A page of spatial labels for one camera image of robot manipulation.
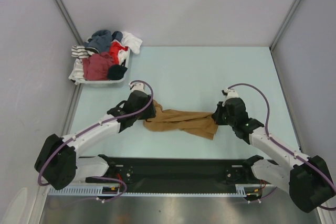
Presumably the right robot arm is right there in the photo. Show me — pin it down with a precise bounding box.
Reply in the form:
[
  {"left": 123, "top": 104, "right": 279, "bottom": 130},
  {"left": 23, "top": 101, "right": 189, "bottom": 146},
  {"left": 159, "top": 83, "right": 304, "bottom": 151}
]
[{"left": 212, "top": 86, "right": 335, "bottom": 213}]

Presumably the striped garment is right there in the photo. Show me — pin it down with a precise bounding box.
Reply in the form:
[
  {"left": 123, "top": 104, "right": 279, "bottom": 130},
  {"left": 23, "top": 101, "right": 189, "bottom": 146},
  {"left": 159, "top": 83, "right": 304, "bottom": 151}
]
[{"left": 71, "top": 45, "right": 90, "bottom": 59}]

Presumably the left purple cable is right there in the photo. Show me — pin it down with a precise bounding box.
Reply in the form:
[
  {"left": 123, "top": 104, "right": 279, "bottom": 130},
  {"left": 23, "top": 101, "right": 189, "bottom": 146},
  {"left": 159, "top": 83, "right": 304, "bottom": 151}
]
[{"left": 37, "top": 79, "right": 154, "bottom": 204}]

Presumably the slotted cable duct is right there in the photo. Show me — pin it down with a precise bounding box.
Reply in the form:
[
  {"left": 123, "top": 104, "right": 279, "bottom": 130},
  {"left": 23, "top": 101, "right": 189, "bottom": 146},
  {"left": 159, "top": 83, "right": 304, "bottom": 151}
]
[{"left": 48, "top": 184, "right": 259, "bottom": 197}]

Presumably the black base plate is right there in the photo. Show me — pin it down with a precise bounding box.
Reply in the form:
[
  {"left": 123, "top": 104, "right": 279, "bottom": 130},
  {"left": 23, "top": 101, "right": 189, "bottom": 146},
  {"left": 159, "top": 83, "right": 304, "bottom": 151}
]
[{"left": 85, "top": 157, "right": 260, "bottom": 187}]

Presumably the black garment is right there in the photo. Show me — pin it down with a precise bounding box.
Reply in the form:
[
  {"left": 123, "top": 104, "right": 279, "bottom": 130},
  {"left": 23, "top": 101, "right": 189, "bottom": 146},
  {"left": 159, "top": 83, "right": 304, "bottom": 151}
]
[{"left": 107, "top": 65, "right": 128, "bottom": 81}]

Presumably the white garment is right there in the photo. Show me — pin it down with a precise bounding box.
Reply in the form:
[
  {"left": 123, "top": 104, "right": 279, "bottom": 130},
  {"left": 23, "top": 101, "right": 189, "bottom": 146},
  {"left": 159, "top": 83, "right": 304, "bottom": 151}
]
[{"left": 121, "top": 31, "right": 143, "bottom": 55}]

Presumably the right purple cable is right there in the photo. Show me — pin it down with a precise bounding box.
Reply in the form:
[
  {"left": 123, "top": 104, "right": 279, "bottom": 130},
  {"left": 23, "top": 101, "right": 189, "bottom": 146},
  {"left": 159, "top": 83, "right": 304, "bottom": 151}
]
[{"left": 227, "top": 83, "right": 336, "bottom": 210}]

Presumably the maroon garment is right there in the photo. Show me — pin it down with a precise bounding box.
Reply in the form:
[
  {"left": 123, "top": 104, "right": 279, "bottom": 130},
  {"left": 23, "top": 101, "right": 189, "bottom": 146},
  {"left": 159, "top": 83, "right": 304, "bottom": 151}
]
[{"left": 82, "top": 52, "right": 116, "bottom": 81}]

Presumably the tan tank top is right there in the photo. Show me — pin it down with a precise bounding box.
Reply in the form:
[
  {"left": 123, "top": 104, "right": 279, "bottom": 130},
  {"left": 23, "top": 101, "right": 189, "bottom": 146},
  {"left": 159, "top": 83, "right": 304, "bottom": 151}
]
[{"left": 143, "top": 101, "right": 218, "bottom": 140}]

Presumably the white laundry basket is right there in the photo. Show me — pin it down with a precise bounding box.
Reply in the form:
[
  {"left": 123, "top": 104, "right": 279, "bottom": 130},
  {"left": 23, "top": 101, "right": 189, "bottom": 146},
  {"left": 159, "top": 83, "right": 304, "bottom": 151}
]
[{"left": 68, "top": 48, "right": 130, "bottom": 86}]

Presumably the red garment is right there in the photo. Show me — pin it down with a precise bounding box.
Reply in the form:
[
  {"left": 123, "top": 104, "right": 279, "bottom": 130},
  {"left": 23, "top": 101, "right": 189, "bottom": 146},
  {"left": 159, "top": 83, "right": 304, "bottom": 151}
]
[{"left": 109, "top": 40, "right": 129, "bottom": 61}]

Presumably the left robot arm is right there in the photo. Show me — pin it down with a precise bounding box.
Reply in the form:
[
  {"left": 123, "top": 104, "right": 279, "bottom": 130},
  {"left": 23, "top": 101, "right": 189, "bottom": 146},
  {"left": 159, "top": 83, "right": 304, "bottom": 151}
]
[{"left": 34, "top": 80, "right": 155, "bottom": 190}]

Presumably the blue grey garment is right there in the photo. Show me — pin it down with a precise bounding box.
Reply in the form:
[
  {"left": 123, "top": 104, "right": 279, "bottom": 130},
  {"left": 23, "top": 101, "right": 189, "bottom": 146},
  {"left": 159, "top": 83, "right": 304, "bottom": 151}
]
[{"left": 83, "top": 29, "right": 123, "bottom": 54}]

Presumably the purple cable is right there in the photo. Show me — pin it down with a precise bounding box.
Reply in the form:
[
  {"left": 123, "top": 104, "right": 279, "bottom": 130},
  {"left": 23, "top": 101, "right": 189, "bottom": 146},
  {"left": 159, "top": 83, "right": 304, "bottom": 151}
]
[
  {"left": 37, "top": 79, "right": 154, "bottom": 204},
  {"left": 227, "top": 83, "right": 336, "bottom": 210}
]

